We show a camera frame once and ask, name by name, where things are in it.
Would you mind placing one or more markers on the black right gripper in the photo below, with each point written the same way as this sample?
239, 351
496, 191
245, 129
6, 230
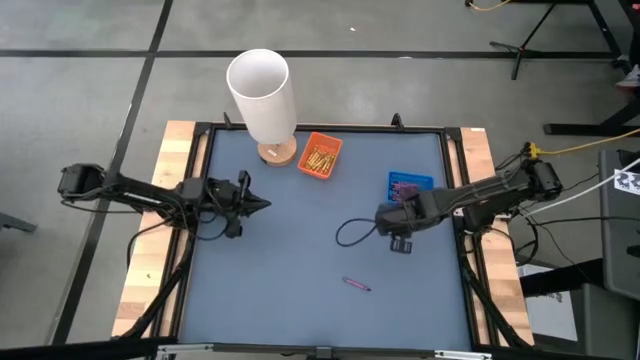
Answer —
410, 212

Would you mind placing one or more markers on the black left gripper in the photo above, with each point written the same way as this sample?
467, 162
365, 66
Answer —
225, 197

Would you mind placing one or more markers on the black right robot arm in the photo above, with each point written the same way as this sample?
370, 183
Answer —
490, 192

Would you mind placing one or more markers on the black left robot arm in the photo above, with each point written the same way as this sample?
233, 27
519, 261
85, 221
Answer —
135, 192

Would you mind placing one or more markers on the blue plastic basket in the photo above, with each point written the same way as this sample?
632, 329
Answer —
395, 176

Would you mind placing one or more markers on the orange plastic basket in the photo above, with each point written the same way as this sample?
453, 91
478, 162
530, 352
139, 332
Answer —
302, 167

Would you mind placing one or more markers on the blue-grey table mat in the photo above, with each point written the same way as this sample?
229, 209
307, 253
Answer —
300, 250

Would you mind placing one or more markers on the white shade wooden base lamp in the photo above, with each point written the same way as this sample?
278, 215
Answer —
262, 100

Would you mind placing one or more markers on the black tripod stand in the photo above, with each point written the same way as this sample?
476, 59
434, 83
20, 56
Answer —
522, 50

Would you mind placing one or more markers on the grey cabinet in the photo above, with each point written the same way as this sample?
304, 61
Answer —
620, 240

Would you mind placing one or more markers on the black chair base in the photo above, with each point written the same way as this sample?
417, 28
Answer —
15, 223

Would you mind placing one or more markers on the black and white marker tag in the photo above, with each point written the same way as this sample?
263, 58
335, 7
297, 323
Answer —
627, 182

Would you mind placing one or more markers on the person's foot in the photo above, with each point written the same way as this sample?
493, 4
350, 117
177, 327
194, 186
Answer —
631, 79

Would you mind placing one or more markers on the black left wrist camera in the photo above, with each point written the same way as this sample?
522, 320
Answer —
233, 229

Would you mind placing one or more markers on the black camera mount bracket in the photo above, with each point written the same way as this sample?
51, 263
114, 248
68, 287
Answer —
397, 121
227, 121

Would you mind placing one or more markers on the black table frame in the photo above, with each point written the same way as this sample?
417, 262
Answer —
325, 126

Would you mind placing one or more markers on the black desk leg frame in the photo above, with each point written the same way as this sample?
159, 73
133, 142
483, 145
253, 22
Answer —
590, 127

